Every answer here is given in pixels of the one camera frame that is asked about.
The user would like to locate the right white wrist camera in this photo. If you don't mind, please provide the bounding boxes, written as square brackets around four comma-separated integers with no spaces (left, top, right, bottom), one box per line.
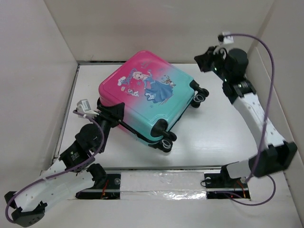
[218,31,234,45]

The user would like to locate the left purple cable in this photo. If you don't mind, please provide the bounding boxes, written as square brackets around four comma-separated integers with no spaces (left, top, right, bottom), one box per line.
[4,110,106,223]

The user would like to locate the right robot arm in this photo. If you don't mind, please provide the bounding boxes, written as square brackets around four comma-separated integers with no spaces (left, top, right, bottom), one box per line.
[194,46,297,187]

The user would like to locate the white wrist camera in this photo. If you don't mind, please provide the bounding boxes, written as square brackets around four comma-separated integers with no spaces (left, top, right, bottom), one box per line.
[76,99,92,113]
[218,31,234,45]

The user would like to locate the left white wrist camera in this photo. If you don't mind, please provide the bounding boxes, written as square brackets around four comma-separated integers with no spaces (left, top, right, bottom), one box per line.
[76,99,92,113]

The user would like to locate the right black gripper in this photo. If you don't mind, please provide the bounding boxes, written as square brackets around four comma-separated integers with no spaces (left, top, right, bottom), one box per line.
[193,46,230,82]

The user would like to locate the pink and teal suitcase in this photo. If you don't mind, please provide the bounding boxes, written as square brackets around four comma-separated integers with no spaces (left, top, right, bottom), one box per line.
[98,50,209,152]

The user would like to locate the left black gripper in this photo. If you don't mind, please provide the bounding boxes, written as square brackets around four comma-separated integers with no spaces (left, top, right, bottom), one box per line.
[90,103,125,152]

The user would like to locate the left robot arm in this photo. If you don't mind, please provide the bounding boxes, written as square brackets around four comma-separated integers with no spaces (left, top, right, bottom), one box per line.
[4,100,124,228]

